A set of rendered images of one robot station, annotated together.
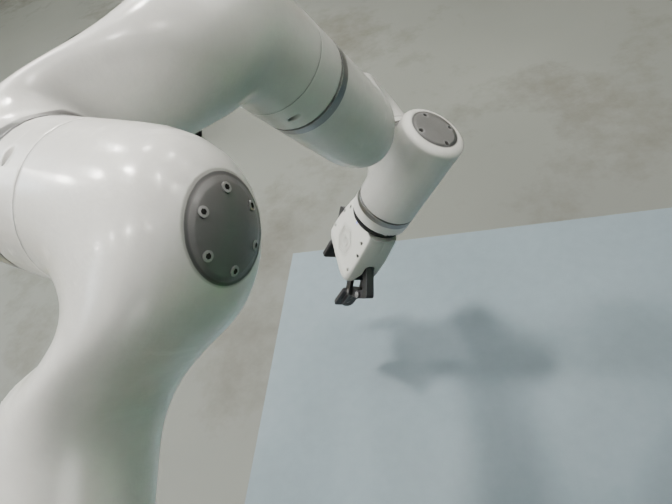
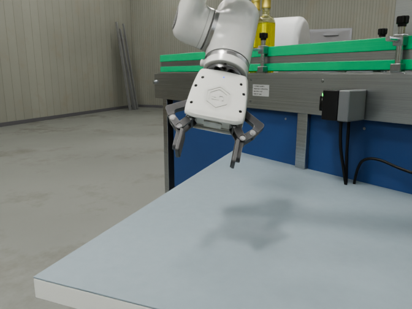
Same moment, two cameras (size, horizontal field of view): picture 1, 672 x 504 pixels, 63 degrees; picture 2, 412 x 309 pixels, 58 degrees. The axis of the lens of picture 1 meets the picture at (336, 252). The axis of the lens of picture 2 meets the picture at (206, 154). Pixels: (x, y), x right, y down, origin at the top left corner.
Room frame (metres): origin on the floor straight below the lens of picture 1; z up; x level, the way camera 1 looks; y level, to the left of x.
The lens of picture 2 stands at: (0.62, 0.60, 1.05)
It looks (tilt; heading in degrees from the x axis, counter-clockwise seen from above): 12 degrees down; 267
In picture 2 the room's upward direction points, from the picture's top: straight up
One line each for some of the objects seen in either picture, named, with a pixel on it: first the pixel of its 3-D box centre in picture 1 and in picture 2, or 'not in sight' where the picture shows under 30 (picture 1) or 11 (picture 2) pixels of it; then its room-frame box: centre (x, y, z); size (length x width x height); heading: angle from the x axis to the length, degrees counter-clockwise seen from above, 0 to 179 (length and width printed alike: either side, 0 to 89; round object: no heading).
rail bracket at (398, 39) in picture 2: not in sight; (395, 45); (0.12, -0.29, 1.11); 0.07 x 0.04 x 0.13; 34
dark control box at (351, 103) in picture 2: not in sight; (343, 105); (0.20, -0.37, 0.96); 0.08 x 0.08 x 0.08; 34
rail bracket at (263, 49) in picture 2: not in sight; (257, 53); (0.37, -0.67, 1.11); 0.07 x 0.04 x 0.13; 34
